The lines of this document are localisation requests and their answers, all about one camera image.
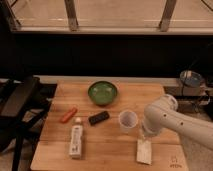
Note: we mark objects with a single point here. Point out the clear plastic cup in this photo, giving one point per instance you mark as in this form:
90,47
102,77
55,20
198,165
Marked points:
127,120

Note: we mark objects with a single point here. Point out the black chair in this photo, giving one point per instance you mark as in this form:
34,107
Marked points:
25,96

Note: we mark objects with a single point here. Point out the white bottle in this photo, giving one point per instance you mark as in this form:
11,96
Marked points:
75,149

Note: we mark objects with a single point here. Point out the metal pot with lid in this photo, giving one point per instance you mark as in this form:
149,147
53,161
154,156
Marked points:
192,83

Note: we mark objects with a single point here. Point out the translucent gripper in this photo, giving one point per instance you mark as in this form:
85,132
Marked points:
143,134

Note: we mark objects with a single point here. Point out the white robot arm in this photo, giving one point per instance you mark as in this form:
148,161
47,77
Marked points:
162,113

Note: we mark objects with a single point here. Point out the orange carrot toy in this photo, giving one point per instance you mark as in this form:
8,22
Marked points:
68,115

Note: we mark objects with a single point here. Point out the green ceramic bowl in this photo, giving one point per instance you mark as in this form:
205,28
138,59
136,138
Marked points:
102,93

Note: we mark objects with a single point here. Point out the black rectangular block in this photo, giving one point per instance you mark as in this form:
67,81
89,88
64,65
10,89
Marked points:
98,118

